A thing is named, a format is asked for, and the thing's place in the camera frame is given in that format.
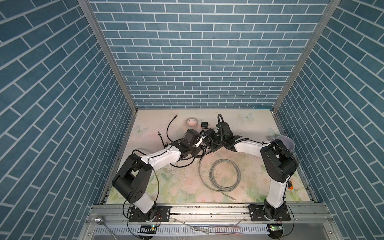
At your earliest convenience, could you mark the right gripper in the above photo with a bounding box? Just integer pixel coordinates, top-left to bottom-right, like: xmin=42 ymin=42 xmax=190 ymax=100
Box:
xmin=203 ymin=130 xmax=226 ymax=150

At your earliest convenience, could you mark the black network switch box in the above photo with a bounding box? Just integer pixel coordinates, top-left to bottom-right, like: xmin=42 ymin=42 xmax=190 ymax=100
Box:
xmin=200 ymin=129 xmax=223 ymax=152

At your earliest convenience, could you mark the black power adapter with cord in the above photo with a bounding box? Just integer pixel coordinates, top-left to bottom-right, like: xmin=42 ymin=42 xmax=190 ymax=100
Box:
xmin=201 ymin=122 xmax=210 ymax=129

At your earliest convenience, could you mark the short black ethernet cable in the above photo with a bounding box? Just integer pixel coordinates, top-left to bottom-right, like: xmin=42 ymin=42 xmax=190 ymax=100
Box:
xmin=165 ymin=113 xmax=179 ymax=143

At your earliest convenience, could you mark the long black cable pair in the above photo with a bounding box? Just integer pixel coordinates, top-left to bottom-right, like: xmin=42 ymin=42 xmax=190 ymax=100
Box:
xmin=131 ymin=131 xmax=196 ymax=169

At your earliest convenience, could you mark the grey ethernet cable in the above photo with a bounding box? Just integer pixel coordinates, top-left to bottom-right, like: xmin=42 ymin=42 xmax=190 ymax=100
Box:
xmin=197 ymin=151 xmax=242 ymax=201

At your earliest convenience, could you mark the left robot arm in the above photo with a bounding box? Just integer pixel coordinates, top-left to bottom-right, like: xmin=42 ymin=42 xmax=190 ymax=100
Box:
xmin=112 ymin=129 xmax=204 ymax=214

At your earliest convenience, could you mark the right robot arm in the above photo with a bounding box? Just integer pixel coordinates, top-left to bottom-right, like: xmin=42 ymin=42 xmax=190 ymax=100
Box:
xmin=217 ymin=122 xmax=299 ymax=211

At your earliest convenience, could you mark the clear tape roll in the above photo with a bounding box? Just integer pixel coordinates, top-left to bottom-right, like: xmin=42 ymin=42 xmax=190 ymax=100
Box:
xmin=186 ymin=118 xmax=198 ymax=127

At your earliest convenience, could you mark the lavender ceramic mug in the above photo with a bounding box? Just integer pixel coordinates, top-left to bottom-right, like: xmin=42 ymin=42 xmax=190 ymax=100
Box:
xmin=270 ymin=135 xmax=296 ymax=152

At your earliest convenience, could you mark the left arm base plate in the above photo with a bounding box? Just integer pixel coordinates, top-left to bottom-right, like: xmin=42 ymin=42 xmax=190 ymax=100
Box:
xmin=128 ymin=205 xmax=171 ymax=223

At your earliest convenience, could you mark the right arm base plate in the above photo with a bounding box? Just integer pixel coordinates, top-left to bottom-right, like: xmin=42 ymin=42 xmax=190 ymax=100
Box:
xmin=248 ymin=203 xmax=291 ymax=222

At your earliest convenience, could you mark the orange handled screwdriver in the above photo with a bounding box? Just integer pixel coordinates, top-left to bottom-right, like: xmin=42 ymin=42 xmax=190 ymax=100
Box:
xmin=288 ymin=181 xmax=294 ymax=190

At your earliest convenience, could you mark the aluminium mounting rail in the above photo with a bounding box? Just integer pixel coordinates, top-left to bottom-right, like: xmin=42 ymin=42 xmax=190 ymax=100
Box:
xmin=79 ymin=202 xmax=342 ymax=240

